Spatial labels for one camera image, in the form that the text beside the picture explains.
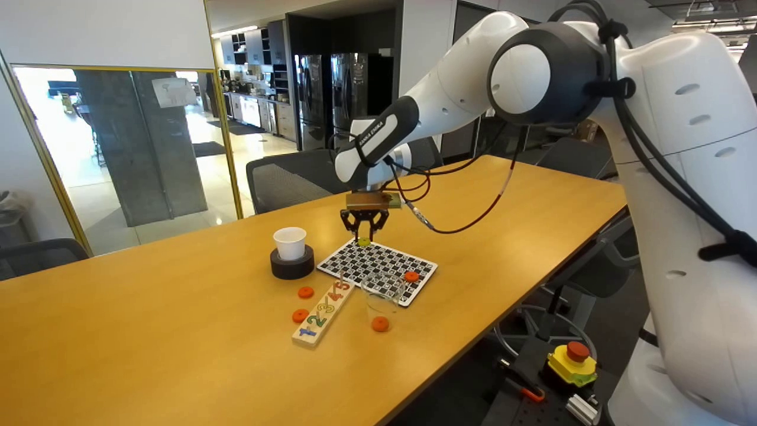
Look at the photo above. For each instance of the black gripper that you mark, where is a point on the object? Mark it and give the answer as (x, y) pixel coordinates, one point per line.
(364, 207)

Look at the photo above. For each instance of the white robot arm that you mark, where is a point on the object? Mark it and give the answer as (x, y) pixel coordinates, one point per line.
(680, 122)

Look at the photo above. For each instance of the white paper cup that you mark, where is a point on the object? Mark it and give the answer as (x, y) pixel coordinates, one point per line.
(289, 242)

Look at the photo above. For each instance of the checkered marker calibration board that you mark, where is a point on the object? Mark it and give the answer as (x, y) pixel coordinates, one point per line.
(380, 271)

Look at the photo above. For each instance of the black tape roll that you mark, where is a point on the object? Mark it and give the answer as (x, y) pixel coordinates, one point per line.
(292, 268)

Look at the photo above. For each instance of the black office chair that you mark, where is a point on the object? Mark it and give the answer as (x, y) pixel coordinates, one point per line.
(292, 178)

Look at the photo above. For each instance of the wooden number peg board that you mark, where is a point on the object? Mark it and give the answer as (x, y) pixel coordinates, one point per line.
(324, 311)

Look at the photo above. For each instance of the yellow red emergency stop button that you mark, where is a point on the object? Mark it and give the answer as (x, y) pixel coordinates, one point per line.
(574, 363)

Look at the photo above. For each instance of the red handled tool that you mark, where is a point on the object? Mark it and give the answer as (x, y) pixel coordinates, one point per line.
(525, 392)

